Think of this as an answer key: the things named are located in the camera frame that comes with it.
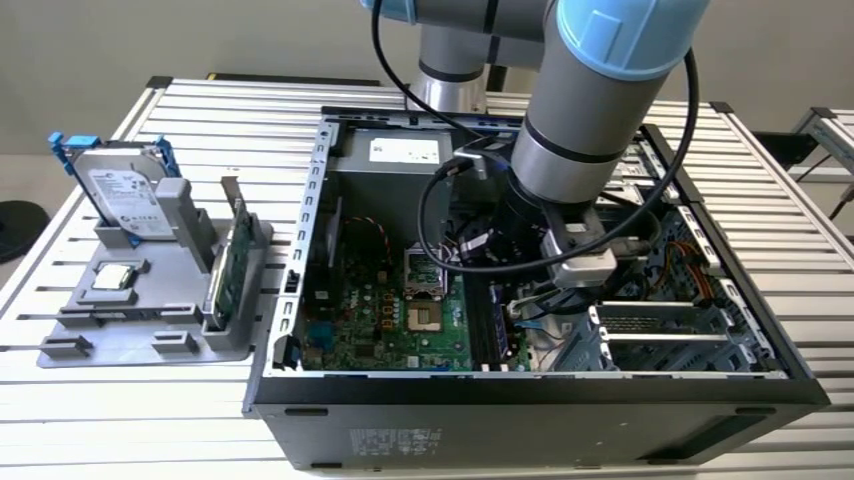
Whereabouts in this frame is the black table connector block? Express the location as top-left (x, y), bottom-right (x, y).
top-left (752, 130), bottom-right (819, 166)

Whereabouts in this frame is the grey power supply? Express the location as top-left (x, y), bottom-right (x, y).
top-left (329, 127), bottom-right (459, 246)

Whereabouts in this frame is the CPU socket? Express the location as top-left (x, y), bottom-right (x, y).
top-left (404, 298), bottom-right (447, 335)

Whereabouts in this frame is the silver disk bay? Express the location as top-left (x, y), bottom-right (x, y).
top-left (552, 299), bottom-right (761, 374)

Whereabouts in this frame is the black RAM slot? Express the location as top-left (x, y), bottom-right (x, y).
top-left (464, 279), bottom-right (484, 372)
top-left (480, 284), bottom-right (500, 372)
top-left (472, 282), bottom-right (492, 372)

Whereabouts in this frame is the aluminium slat side table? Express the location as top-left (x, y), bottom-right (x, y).
top-left (785, 106), bottom-right (854, 181)

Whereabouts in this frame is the silver CPU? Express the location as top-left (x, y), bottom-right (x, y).
top-left (90, 265), bottom-right (134, 291)

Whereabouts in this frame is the graphics card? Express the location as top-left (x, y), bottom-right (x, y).
top-left (202, 175), bottom-right (265, 334)

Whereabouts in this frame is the grey parts rack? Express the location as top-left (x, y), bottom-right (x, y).
top-left (36, 179), bottom-right (276, 370)

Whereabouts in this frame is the black cable bundle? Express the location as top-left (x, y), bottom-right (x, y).
top-left (523, 282), bottom-right (645, 317)

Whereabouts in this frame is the black round object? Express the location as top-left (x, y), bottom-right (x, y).
top-left (0, 199), bottom-right (49, 264)

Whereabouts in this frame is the green motherboard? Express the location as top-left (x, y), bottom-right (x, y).
top-left (296, 239), bottom-right (535, 374)

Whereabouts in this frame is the orange red wire bundle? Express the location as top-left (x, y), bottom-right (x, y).
top-left (659, 239), bottom-right (715, 309)

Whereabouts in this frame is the metal socket cover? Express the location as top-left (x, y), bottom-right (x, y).
top-left (402, 242), bottom-right (447, 301)

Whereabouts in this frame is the hard disk in blue carrier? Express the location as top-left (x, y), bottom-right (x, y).
top-left (46, 132), bottom-right (182, 249)

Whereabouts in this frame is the twisted fan wire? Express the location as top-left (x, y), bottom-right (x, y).
top-left (340, 215), bottom-right (396, 267)

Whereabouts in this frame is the black PC case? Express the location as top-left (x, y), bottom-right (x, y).
top-left (238, 104), bottom-right (832, 474)

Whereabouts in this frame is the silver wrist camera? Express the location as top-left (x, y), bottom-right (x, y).
top-left (540, 219), bottom-right (619, 290)

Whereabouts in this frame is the blue RAM stick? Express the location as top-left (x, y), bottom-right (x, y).
top-left (485, 283), bottom-right (520, 360)

